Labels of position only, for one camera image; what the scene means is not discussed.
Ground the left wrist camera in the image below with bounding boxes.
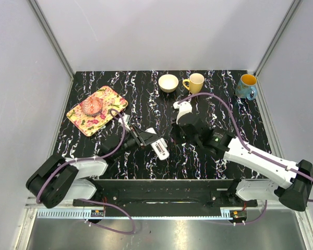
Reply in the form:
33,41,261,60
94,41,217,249
118,113,130,130

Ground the cream ceramic bowl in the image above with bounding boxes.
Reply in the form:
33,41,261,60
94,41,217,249
158,74,178,93

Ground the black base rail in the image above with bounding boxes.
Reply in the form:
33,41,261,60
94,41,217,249
73,179,261,218

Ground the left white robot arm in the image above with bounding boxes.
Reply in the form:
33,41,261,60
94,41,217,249
26,125,170,208

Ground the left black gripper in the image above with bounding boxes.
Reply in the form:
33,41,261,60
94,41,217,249
113,125,161,159

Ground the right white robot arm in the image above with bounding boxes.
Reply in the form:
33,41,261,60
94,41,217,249
172,113,313,211

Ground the aluminium frame post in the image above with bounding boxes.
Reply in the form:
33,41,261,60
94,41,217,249
26,0,75,79
251,0,303,77

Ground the white remote control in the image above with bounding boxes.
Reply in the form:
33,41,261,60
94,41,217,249
147,128,170,160

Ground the pink patterned small bowl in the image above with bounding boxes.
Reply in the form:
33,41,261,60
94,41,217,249
80,96,103,116

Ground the yellow mug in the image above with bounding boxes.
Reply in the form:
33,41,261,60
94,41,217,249
182,73,204,94

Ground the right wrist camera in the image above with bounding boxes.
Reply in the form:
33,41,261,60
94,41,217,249
173,101,192,123

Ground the right aluminium frame post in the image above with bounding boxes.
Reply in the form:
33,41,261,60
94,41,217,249
251,0,303,77

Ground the left aluminium frame post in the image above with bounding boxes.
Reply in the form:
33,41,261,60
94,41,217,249
26,0,75,79

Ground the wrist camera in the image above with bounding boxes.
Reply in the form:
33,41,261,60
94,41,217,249
118,113,130,130
173,101,192,123

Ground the blue butterfly mug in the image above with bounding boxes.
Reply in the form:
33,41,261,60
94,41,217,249
235,74,257,101

